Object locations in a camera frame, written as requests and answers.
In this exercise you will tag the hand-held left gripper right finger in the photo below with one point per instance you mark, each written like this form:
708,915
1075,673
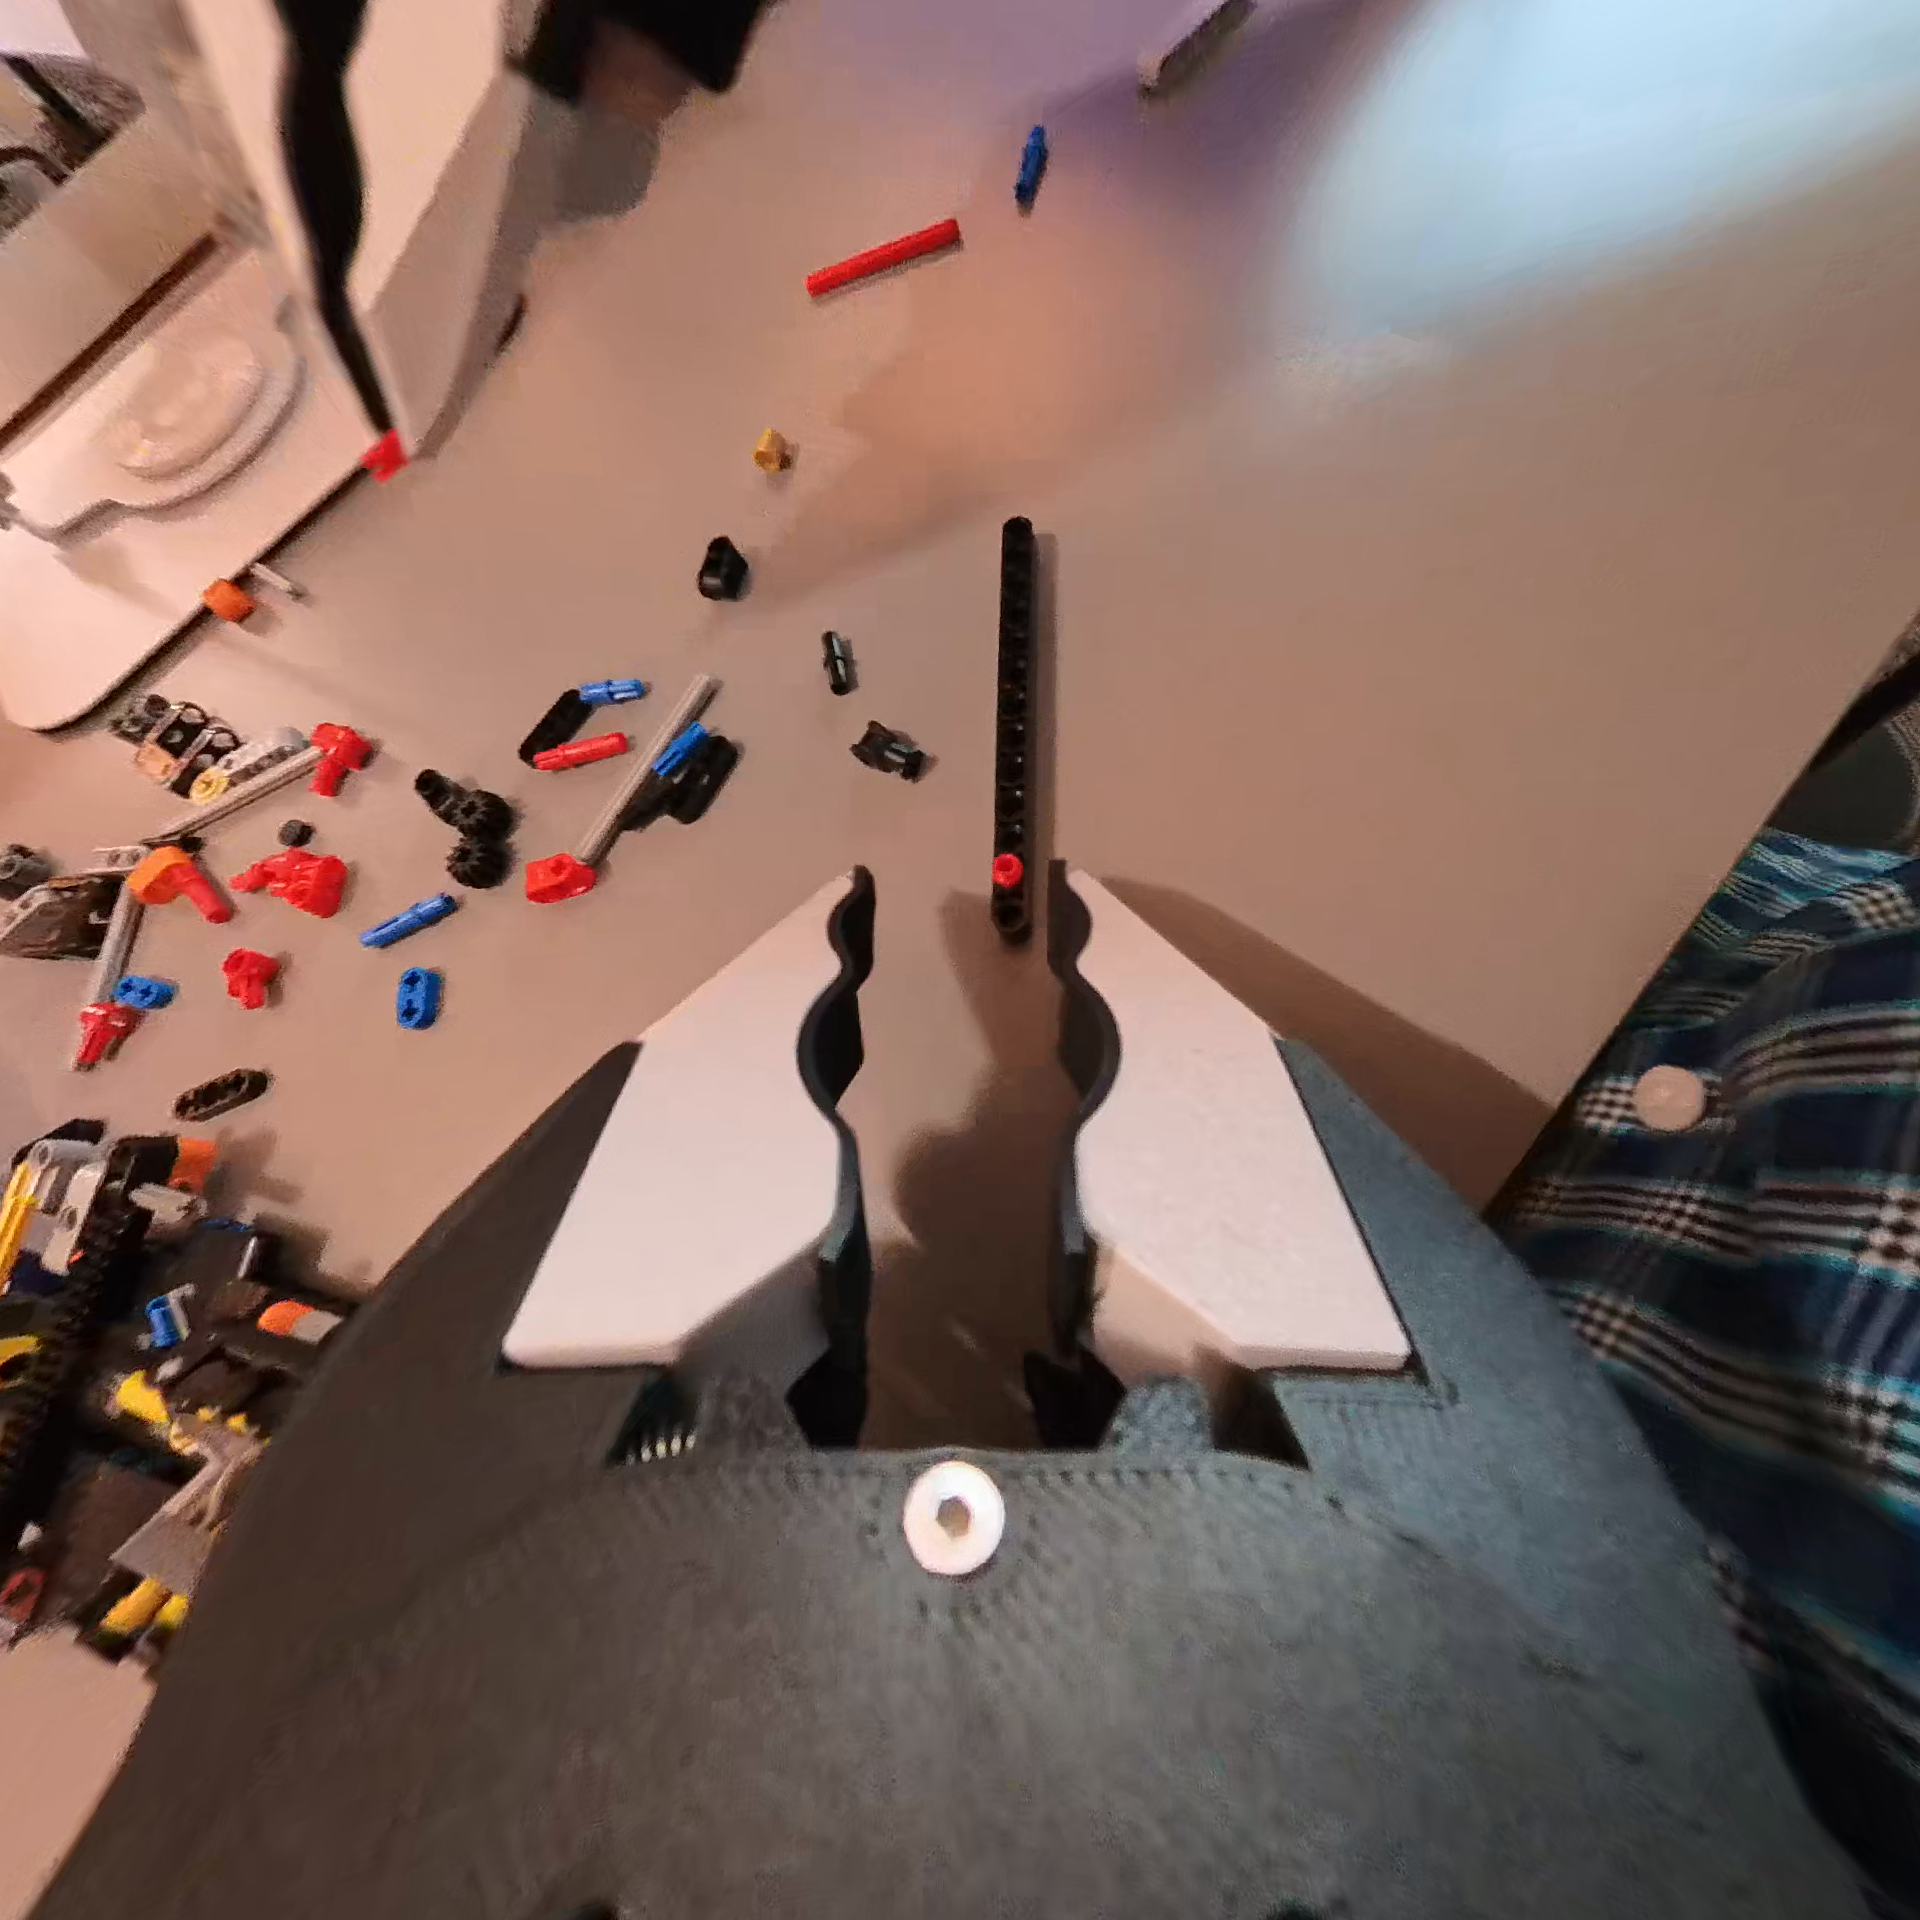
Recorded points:
1231,1201

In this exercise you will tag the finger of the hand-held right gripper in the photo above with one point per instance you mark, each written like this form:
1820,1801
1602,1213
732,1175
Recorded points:
254,90
451,181

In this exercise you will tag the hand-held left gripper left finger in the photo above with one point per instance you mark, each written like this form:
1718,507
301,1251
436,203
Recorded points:
705,1185

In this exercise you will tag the long black lego beam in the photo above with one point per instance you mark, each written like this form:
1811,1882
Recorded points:
1017,691

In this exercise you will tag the lego car chassis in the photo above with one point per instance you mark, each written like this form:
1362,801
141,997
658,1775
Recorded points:
77,1291

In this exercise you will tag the red lego axle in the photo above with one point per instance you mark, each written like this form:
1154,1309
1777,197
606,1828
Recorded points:
886,257

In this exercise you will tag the short grey lego axle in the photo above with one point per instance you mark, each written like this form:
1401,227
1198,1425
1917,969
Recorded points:
279,582

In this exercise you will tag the orange lego connector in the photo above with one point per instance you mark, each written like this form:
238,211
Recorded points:
230,601

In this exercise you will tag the scattered loose lego pieces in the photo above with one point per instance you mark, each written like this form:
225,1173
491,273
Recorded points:
301,878

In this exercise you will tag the blue plaid shirt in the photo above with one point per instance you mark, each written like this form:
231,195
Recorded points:
1770,1201

